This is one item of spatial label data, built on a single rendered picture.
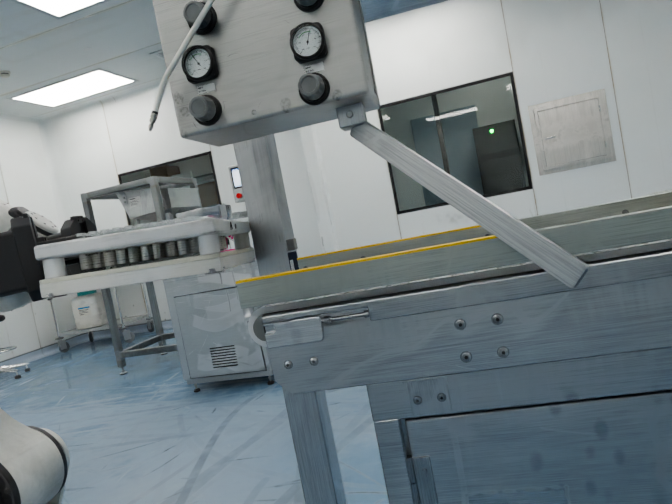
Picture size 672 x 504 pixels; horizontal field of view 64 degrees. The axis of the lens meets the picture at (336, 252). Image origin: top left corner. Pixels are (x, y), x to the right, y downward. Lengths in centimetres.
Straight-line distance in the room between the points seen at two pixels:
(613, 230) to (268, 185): 55
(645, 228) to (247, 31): 46
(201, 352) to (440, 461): 284
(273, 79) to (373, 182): 523
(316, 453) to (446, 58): 516
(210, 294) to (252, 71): 279
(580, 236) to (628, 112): 526
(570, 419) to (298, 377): 32
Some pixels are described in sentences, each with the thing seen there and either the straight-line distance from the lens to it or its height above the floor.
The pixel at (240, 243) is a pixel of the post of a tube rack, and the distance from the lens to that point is 93.
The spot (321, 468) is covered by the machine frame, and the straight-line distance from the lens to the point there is 102.
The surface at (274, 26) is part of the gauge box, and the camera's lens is 62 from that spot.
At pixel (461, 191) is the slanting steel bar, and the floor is 89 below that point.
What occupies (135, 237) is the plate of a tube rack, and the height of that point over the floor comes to 91.
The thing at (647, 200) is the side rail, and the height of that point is 83.
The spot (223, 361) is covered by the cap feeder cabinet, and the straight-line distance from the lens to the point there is 341.
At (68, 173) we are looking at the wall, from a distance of 772.
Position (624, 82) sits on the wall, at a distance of 589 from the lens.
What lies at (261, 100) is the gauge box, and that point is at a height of 103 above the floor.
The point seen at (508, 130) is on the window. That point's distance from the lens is 573.
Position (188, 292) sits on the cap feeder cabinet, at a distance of 343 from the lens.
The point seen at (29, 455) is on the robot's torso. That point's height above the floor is 60.
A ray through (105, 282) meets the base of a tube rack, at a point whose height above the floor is 86.
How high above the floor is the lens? 88
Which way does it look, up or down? 3 degrees down
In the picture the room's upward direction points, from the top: 11 degrees counter-clockwise
